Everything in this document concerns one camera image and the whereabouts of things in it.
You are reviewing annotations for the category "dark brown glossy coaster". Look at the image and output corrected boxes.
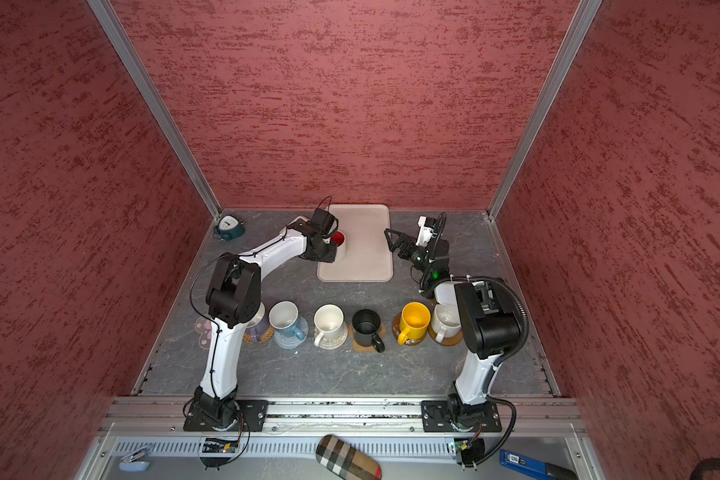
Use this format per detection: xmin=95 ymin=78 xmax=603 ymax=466
xmin=392 ymin=313 xmax=425 ymax=346

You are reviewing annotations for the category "woven rattan coaster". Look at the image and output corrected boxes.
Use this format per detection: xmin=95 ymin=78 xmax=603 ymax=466
xmin=243 ymin=327 xmax=275 ymax=344

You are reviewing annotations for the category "black mug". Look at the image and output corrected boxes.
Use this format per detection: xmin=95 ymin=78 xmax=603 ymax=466
xmin=352 ymin=309 xmax=385 ymax=353

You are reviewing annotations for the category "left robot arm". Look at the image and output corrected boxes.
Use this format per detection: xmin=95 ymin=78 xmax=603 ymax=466
xmin=190 ymin=218 xmax=338 ymax=431

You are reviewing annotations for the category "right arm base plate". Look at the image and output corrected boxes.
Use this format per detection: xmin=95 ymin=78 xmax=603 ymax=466
xmin=420 ymin=400 xmax=502 ymax=433

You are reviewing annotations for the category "red inside mug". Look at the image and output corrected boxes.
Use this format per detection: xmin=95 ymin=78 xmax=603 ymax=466
xmin=330 ymin=231 xmax=347 ymax=262

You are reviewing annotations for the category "white speckled mug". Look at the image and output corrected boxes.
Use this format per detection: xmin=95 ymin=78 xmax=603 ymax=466
xmin=430 ymin=304 xmax=461 ymax=344

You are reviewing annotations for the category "yellow mug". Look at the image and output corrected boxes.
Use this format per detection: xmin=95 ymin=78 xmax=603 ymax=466
xmin=397 ymin=302 xmax=431 ymax=345

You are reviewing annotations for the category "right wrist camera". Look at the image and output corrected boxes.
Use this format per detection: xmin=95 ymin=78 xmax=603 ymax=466
xmin=416 ymin=216 xmax=441 ymax=247

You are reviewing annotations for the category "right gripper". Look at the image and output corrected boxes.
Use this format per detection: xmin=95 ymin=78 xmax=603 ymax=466
xmin=386 ymin=228 xmax=434 ymax=277

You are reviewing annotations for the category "multicolour woven coaster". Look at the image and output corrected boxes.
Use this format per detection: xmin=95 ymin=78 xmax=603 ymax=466
xmin=314 ymin=326 xmax=348 ymax=350

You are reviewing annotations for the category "small stapler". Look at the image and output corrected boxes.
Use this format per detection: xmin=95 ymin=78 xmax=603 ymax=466
xmin=118 ymin=446 xmax=151 ymax=473

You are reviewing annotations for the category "brown round coaster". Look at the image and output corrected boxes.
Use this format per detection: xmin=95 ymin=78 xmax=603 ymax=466
xmin=428 ymin=326 xmax=463 ymax=347

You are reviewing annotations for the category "lilac mug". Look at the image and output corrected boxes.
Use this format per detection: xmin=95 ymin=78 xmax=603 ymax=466
xmin=246 ymin=303 xmax=272 ymax=331

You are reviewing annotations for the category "beige serving tray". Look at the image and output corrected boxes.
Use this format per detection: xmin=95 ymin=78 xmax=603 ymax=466
xmin=317 ymin=204 xmax=394 ymax=283

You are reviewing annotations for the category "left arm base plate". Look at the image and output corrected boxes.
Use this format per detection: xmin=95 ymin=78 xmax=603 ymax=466
xmin=182 ymin=400 xmax=269 ymax=434

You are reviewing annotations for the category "blue tool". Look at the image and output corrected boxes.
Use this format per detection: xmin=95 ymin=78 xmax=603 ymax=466
xmin=499 ymin=449 xmax=578 ymax=480

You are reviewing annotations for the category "blue mug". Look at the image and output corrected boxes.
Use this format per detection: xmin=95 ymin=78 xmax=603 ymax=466
xmin=269 ymin=301 xmax=308 ymax=333

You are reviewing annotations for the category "aluminium front rail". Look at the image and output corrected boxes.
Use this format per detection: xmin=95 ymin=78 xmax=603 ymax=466
xmin=99 ymin=395 xmax=587 ymax=437

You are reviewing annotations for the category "grey knitted coaster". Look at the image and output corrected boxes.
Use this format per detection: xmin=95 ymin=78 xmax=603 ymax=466
xmin=274 ymin=326 xmax=307 ymax=350

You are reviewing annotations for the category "paw shaped cork coaster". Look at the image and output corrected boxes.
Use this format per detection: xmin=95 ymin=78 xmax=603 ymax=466
xmin=347 ymin=324 xmax=387 ymax=353

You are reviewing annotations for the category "yellow calculator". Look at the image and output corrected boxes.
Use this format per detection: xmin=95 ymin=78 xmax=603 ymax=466
xmin=286 ymin=216 xmax=309 ymax=231

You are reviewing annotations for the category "pink flower coaster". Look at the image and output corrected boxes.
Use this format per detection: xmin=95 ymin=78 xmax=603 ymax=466
xmin=195 ymin=318 xmax=213 ymax=350

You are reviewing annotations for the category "teal kitchen timer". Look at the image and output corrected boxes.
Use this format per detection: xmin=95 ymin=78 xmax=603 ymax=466
xmin=214 ymin=214 xmax=245 ymax=241

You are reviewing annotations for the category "black corrugated cable hose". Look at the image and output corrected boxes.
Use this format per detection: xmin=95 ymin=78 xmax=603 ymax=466
xmin=419 ymin=211 xmax=530 ymax=367

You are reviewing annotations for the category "plaid glasses case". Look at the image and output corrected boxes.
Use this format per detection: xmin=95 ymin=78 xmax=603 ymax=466
xmin=315 ymin=435 xmax=382 ymax=480

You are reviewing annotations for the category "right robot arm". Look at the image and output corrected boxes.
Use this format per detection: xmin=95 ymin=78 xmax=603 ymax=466
xmin=384 ymin=226 xmax=529 ymax=430

